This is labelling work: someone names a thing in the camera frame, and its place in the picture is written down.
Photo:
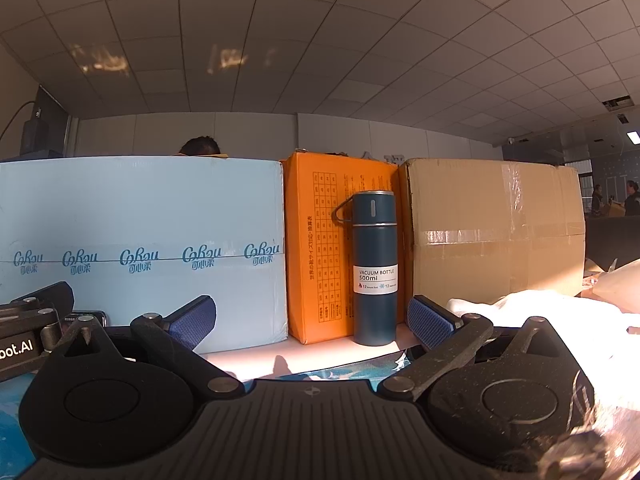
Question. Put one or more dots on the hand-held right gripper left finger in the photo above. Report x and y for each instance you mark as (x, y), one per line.
(192, 322)

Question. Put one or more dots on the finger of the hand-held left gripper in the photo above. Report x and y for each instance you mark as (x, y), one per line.
(52, 297)

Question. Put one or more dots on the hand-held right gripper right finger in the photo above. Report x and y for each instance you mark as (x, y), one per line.
(430, 322)

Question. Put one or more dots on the white knit sweater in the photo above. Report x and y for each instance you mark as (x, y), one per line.
(540, 325)

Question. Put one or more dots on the dark blue vacuum bottle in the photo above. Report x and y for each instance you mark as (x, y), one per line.
(375, 240)

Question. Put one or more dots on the light blue carton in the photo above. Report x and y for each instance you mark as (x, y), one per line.
(150, 210)

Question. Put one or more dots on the orange carton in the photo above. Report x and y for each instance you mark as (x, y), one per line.
(320, 260)

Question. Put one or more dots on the brown cardboard box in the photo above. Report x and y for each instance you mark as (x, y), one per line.
(475, 200)

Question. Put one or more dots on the black power adapter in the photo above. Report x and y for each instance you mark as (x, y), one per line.
(47, 125)

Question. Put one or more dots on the dark sofa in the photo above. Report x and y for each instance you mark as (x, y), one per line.
(610, 240)

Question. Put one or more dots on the person's fuzzy sleeve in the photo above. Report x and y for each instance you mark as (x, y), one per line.
(615, 435)

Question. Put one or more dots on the ceiling light panel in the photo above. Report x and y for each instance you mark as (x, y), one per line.
(634, 137)

